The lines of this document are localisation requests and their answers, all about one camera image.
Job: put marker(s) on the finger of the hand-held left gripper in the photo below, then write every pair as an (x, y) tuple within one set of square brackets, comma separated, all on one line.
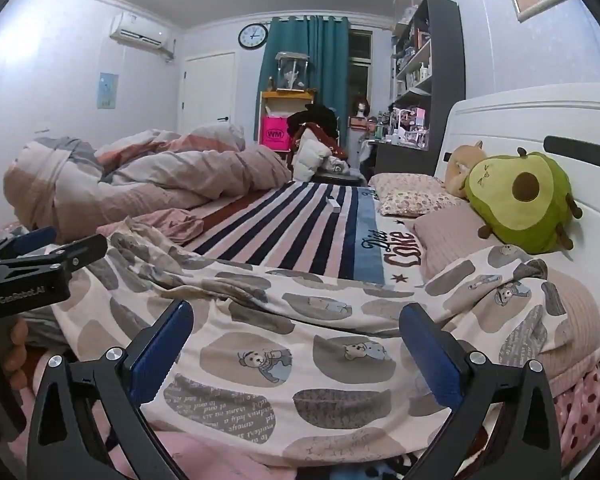
[(75, 252), (30, 239)]

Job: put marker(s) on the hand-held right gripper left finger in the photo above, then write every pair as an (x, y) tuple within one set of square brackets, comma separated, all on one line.
[(162, 347)]

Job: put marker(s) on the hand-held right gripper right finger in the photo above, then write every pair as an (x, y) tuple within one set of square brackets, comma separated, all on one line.
[(430, 355)]

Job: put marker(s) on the cream bear print pants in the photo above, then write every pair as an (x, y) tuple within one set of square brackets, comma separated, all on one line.
[(290, 340)]

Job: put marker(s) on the person's left hand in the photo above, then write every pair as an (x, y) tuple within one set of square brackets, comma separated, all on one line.
[(15, 352)]

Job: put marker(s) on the pink cloth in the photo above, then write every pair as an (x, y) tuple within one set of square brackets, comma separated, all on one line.
[(172, 225)]

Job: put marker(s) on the pink pillow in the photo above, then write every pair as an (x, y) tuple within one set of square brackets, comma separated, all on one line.
[(575, 320)]

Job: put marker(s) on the floral pillow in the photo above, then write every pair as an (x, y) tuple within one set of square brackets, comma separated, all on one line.
[(410, 192)]

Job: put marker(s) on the pink dotted bed sheet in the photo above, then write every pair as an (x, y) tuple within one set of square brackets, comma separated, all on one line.
[(587, 405)]

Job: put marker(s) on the avocado plush toy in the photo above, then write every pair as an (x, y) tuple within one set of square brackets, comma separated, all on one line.
[(540, 215)]

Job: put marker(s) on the small white box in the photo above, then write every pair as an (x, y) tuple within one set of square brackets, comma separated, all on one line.
[(333, 205)]

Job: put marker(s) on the striped blanket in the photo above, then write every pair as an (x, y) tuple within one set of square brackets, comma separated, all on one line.
[(300, 225)]

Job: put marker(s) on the tan dog plush toy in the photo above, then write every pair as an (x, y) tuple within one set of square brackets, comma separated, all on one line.
[(462, 165)]

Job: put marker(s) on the dark cluttered desk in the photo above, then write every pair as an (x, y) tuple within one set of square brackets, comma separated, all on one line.
[(400, 157)]

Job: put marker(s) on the white door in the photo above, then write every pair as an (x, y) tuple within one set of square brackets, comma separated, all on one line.
[(207, 90)]

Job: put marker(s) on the white air conditioner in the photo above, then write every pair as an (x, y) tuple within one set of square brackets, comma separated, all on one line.
[(140, 35)]

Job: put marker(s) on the white cushion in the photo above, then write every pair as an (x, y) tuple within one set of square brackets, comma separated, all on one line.
[(310, 157)]

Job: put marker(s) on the pink bag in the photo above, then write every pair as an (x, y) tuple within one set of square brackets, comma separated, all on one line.
[(275, 132)]

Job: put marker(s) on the white headboard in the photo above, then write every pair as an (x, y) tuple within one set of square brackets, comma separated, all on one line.
[(520, 120)]

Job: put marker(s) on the mannequin head with wig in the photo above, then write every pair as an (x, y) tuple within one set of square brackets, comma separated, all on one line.
[(363, 106)]

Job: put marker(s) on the pile of dark clothes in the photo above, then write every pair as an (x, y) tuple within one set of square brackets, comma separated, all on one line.
[(320, 120)]

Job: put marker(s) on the yellow shelf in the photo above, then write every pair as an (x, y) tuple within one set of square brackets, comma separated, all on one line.
[(285, 96)]

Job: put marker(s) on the glass display case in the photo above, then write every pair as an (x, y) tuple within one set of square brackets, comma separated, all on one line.
[(292, 72)]

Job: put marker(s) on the dark bookshelf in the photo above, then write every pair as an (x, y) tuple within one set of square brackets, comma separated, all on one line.
[(445, 60)]

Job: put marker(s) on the window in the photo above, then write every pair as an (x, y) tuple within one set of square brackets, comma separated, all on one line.
[(359, 57)]

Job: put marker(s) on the teal curtain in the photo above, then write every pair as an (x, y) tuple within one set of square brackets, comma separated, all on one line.
[(325, 65)]

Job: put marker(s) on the small blue wall poster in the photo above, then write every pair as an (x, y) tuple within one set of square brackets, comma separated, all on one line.
[(108, 91)]

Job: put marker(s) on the black wall clock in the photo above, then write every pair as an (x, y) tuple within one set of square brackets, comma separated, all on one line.
[(253, 36)]

